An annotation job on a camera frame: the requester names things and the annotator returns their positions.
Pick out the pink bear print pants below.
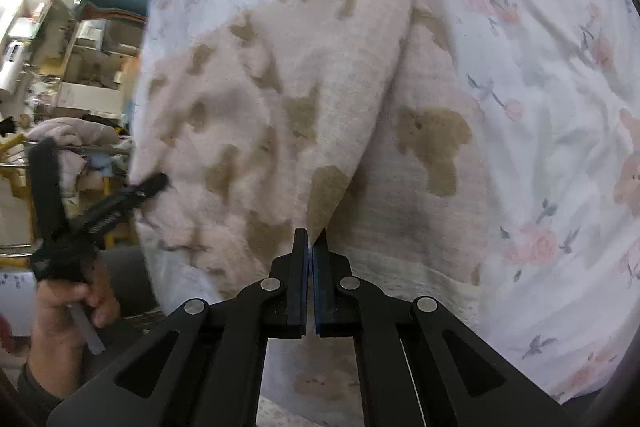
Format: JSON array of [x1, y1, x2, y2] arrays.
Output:
[[127, 0, 501, 408]]

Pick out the left hand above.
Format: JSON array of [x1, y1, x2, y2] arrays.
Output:
[[27, 259, 120, 399]]

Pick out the yellow wooden rack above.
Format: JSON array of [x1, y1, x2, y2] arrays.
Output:
[[1, 133, 128, 270]]

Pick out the pink clothes pile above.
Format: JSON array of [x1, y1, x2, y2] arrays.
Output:
[[26, 117, 119, 146]]

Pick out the cluttered storage shelf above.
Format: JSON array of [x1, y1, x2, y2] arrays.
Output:
[[1, 0, 142, 121]]

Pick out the white floral bed sheet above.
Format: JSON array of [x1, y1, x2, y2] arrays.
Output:
[[134, 0, 639, 403]]

